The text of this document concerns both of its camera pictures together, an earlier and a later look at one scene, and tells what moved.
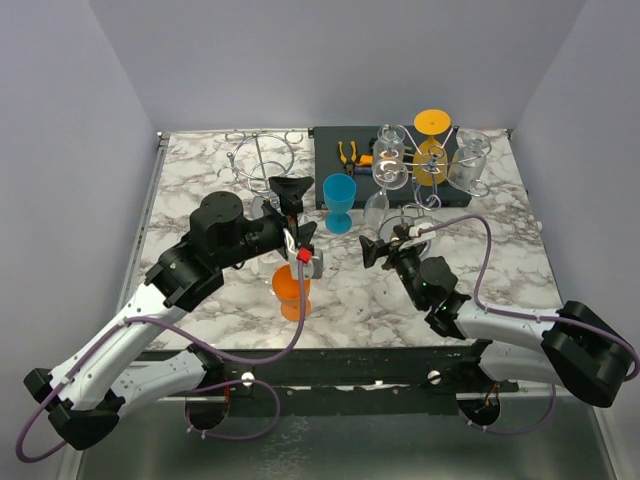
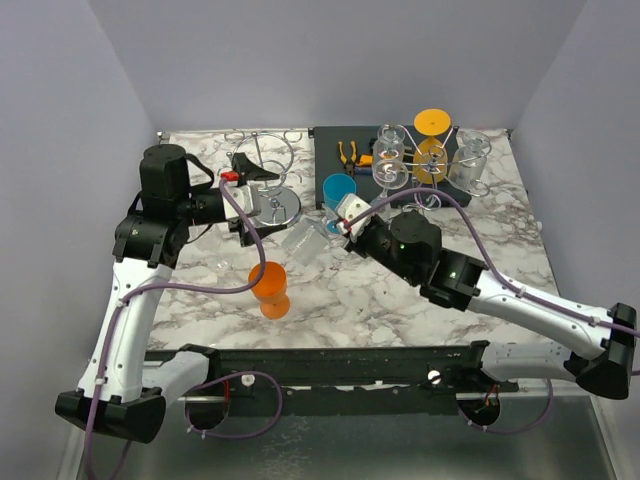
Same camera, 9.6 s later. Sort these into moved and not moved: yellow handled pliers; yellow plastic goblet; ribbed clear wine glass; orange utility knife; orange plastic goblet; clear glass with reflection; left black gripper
Moved: orange plastic goblet; left black gripper
Not moved: ribbed clear wine glass; yellow plastic goblet; orange utility knife; clear glass with reflection; yellow handled pliers
